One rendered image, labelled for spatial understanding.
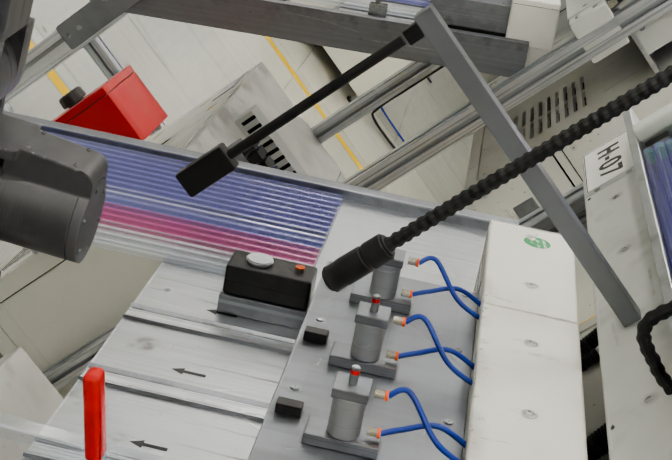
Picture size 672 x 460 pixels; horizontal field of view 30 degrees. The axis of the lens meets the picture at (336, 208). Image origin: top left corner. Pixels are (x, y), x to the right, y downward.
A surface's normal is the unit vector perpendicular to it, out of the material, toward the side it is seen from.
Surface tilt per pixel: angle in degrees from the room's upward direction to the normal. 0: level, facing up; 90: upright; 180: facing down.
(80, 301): 90
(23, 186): 58
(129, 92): 0
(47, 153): 35
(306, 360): 45
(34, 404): 0
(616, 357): 90
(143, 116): 0
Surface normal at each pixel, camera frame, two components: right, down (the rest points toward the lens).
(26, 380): 0.81, -0.50
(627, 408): -0.58, -0.79
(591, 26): -0.15, 0.35
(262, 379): 0.17, -0.91
